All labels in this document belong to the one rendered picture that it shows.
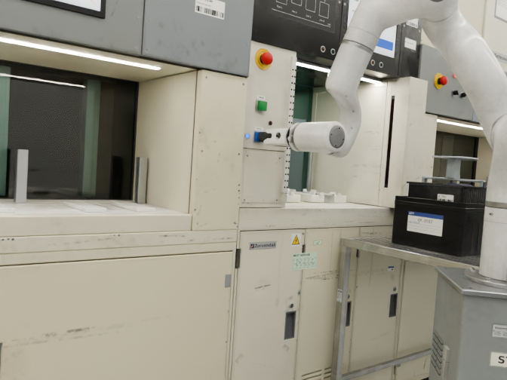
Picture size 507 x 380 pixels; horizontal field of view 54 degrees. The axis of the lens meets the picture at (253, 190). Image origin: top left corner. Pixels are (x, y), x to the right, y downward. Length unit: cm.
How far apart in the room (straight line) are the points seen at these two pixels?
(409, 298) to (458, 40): 128
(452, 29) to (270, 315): 104
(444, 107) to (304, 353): 124
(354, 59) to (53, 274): 95
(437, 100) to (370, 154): 39
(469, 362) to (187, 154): 94
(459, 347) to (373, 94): 125
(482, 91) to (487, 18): 141
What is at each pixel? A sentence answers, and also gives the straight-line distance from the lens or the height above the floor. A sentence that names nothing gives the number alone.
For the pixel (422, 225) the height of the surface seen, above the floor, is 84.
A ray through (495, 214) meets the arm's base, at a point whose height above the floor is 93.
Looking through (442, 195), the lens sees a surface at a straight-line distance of 180.
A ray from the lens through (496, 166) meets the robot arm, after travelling 133.
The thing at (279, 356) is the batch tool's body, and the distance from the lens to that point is 185.
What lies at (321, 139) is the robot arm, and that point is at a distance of 136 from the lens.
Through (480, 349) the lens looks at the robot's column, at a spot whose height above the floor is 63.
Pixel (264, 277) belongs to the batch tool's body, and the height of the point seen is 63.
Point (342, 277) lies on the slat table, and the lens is 191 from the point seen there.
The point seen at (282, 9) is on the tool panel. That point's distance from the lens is 174.
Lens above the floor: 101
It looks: 3 degrees down
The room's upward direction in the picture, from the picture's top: 4 degrees clockwise
